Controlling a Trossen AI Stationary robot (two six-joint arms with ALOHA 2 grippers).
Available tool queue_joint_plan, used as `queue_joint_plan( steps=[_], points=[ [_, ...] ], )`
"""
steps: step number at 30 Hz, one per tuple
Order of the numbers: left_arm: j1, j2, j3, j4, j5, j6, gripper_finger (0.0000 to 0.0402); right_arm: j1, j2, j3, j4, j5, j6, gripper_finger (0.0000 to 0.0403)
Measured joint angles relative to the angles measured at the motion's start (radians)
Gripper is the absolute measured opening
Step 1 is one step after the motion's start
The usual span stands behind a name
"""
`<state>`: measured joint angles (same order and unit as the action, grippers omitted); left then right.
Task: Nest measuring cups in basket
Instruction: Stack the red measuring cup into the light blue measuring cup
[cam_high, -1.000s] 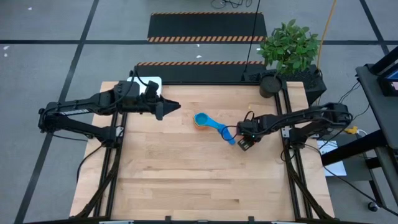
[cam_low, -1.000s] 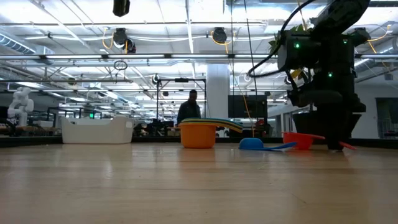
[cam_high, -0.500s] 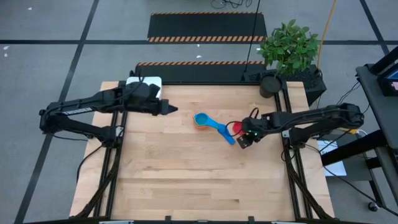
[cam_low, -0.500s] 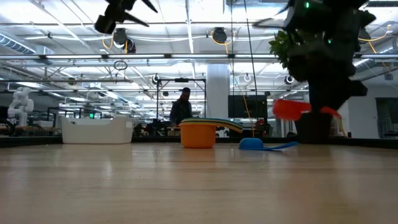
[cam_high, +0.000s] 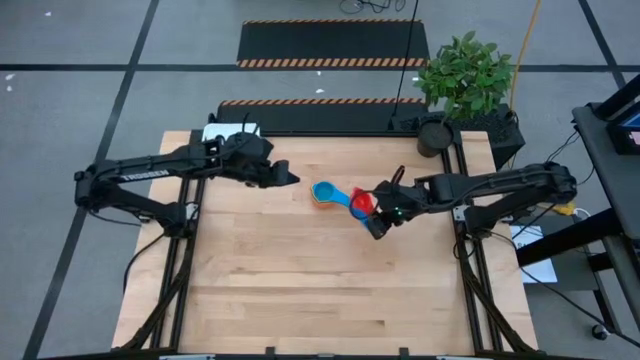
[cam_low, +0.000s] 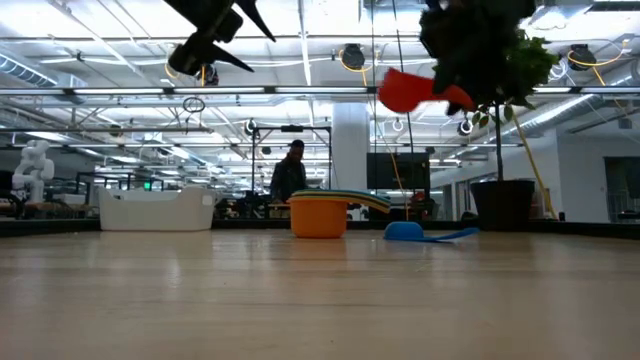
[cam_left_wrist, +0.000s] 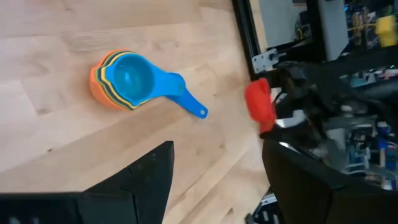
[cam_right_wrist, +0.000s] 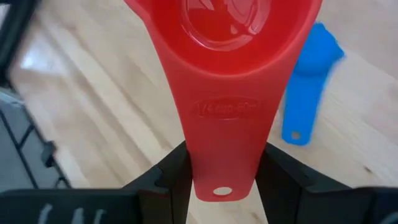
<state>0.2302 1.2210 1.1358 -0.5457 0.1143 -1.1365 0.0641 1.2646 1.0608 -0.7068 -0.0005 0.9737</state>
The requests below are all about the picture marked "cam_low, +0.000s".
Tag red measuring cup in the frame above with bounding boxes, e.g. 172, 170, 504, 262
377, 67, 477, 114

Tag white plastic basket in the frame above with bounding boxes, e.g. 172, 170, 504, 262
97, 186, 218, 233

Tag white humanoid robot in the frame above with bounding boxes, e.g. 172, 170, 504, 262
10, 138, 56, 205

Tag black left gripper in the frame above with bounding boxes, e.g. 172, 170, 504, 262
162, 0, 277, 76

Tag small blue measuring cup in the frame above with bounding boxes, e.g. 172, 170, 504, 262
383, 221, 481, 244

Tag orange measuring cup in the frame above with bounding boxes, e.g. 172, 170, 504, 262
288, 196, 351, 240

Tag green leafy plant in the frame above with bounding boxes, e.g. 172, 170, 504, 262
459, 29, 560, 182

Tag black wall monitor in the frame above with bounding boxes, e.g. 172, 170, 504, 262
366, 152, 432, 191

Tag black plant pot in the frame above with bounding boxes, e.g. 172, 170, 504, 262
469, 179, 537, 231

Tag yellow cable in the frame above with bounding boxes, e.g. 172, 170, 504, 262
509, 112, 555, 221

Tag black aluminium rig frame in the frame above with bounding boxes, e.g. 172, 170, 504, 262
0, 218, 640, 239

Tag person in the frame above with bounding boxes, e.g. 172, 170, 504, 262
269, 139, 309, 205

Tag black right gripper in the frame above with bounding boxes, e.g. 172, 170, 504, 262
418, 3, 512, 118

